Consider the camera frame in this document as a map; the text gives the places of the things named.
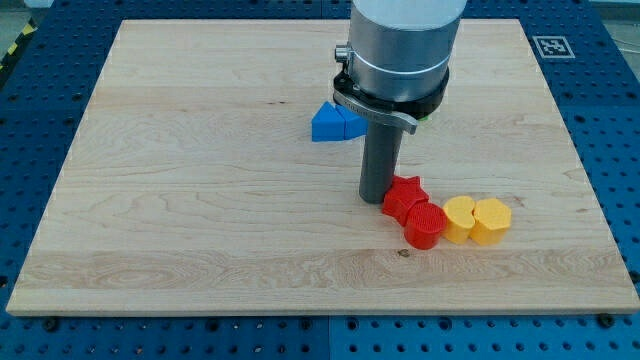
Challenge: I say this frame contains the wooden board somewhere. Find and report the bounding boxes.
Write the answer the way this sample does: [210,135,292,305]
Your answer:
[7,19,639,316]

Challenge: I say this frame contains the yellow hexagon block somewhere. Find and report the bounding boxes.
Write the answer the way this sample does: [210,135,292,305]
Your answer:
[470,198,512,246]

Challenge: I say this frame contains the blue triangle block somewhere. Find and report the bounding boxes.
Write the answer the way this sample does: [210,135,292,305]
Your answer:
[311,102,368,142]

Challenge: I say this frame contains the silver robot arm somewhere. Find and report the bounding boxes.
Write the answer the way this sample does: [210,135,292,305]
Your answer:
[334,0,467,134]

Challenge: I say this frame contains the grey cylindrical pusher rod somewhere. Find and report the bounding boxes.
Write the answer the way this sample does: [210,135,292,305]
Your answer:
[359,121,402,204]

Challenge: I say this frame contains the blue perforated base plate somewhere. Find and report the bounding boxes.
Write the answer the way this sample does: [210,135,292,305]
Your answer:
[1,0,639,359]

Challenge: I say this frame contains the red star block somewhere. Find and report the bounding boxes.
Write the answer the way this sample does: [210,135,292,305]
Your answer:
[382,176,430,226]

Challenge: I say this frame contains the red cylinder block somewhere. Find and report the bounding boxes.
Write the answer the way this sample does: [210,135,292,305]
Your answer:
[404,202,447,250]

